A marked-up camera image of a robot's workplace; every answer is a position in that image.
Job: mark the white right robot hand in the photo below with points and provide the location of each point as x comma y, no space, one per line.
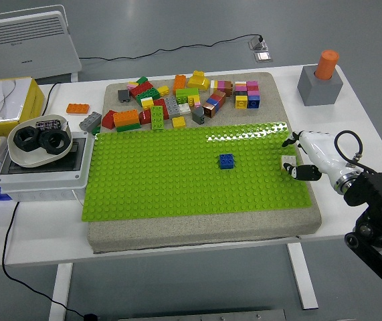
317,150

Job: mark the white square toy brick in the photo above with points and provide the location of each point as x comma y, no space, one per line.
287,159

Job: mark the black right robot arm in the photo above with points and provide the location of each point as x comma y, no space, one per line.
374,190

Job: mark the blue square toy brick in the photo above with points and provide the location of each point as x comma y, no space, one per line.
226,161

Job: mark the yellow curved toy brick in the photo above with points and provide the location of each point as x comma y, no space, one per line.
199,81

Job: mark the small white toy brick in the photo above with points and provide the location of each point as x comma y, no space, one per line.
184,108

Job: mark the yellow square toy brick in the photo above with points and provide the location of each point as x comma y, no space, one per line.
178,122

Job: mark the long lime toy brick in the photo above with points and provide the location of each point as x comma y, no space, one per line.
187,92

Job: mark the small lime toy brick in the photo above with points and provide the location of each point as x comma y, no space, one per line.
182,99

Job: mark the tall orange toy brick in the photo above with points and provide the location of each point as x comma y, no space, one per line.
179,82

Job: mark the green studded baseplate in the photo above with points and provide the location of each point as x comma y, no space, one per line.
164,174

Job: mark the small yellow toy brick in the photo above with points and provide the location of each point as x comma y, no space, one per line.
163,91

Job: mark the long red toy brick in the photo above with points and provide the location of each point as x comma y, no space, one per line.
142,88

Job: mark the large orange toy brick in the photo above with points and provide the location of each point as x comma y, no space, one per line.
126,117

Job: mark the dark grey toy brick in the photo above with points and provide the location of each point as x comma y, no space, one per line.
123,96

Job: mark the red sloped toy brick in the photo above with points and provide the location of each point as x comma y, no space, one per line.
108,119

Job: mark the tiny green toy brick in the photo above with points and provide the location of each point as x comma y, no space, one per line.
96,130

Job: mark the long grey toy brick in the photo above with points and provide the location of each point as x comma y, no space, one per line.
90,121

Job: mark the flat orange toy brick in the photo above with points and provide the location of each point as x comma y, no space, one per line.
78,108

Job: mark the grey block holder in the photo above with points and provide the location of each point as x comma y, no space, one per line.
317,92

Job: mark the blue pink brick stack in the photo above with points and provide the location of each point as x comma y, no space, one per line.
253,95

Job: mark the orange cylinder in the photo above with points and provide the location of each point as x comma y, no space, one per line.
326,63

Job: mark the yellow black white brick stack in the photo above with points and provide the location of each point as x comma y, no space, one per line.
241,97

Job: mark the closed floor socket plate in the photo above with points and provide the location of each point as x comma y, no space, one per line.
263,57

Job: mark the brown blue red brick stack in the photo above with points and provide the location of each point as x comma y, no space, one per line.
214,102

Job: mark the open floor socket with plug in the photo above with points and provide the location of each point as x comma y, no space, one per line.
258,43

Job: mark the dark grey holed brick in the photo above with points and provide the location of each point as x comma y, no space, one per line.
198,115

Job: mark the white table leg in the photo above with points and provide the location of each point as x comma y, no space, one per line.
302,277
60,291

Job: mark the yellow pink brick stack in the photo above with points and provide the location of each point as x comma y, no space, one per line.
194,101

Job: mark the grey-brown mat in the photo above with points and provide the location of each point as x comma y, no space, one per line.
190,234

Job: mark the grey eight-stud brick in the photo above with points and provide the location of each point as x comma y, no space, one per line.
171,106

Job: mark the green eight-stud brick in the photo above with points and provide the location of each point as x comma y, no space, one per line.
157,117

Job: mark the long dark green brick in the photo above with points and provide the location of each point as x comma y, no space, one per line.
148,95

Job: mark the small dark green brick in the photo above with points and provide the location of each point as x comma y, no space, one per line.
142,80

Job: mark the dark green flat brick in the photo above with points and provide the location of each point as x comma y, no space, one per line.
128,127

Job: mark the small pink yellow brick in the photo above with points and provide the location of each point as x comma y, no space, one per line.
132,85

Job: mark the small black studded part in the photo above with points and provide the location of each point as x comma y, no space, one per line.
47,125

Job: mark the large black nut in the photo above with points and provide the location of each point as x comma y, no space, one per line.
45,145
18,140

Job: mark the grey junction box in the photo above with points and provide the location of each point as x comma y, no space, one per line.
43,184

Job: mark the white bowl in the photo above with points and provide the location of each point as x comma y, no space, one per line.
30,160

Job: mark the yellow tissue box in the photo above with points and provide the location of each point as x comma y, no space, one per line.
6,100

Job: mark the white panel heater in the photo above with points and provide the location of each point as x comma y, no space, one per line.
20,43

